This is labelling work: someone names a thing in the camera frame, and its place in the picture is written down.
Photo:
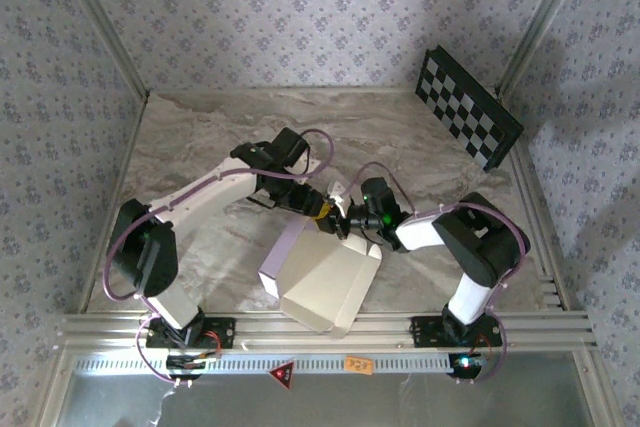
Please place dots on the aluminium profile rail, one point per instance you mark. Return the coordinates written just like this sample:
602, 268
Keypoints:
270, 329

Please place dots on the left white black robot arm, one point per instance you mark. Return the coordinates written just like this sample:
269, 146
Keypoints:
200, 192

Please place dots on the white and lilac paper box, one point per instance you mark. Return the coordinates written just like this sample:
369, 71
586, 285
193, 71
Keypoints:
330, 287

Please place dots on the red triangle warning sticker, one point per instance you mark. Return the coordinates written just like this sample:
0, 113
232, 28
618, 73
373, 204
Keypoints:
281, 374

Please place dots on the aluminium side rail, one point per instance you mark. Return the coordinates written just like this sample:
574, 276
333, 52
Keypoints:
124, 172
525, 182

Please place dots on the aluminium frame post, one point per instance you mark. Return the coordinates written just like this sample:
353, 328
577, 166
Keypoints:
102, 22
541, 22

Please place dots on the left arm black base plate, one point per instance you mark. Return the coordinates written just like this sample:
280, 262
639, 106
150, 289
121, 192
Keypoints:
225, 332

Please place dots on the grey metal sheet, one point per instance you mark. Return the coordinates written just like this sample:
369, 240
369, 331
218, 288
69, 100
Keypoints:
350, 402

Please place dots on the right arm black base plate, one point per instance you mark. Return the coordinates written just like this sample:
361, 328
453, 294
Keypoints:
425, 332

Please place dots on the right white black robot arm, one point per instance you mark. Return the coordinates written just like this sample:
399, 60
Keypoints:
475, 247

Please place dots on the orange paper label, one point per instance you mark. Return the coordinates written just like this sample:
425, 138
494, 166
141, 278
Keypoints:
360, 364

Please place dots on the right aluminium side rail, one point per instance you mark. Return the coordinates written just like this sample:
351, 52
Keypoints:
525, 182

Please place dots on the black white checkerboard panel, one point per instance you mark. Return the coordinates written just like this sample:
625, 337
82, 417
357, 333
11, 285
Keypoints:
465, 107

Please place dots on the left aluminium frame post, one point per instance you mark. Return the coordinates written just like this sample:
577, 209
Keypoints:
102, 22

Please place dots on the right aluminium frame post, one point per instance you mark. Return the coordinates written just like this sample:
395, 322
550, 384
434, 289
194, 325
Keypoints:
541, 22

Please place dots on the left aluminium side rail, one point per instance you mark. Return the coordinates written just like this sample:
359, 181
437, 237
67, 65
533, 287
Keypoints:
124, 172

